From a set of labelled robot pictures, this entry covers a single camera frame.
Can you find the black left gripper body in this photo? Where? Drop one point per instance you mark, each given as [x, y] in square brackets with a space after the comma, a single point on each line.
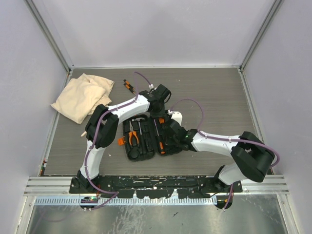
[160, 111]

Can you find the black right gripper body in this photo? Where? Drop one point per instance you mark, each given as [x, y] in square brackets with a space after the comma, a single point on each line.
[171, 142]

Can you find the black orange grip screwdriver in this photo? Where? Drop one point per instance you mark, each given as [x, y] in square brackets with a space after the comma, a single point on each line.
[161, 148]

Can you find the black plastic tool case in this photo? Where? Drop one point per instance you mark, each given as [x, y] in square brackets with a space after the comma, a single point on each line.
[148, 144]

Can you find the small orange black precision screwdriver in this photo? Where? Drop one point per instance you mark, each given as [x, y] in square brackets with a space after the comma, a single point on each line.
[125, 81]

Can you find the orange black needle nose pliers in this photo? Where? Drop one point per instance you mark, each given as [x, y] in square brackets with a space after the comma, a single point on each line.
[133, 138]

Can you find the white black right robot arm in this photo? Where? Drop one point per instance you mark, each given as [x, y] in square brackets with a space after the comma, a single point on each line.
[252, 158]

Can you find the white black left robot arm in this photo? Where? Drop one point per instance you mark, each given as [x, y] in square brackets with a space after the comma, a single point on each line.
[102, 127]

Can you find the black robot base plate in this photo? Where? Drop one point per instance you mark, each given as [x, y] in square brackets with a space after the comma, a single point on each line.
[186, 186]

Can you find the beige cloth drawstring bag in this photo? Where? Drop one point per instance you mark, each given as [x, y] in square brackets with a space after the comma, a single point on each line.
[82, 95]

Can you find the white slotted cable duct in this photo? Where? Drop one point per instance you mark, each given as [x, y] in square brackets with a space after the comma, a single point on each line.
[85, 200]

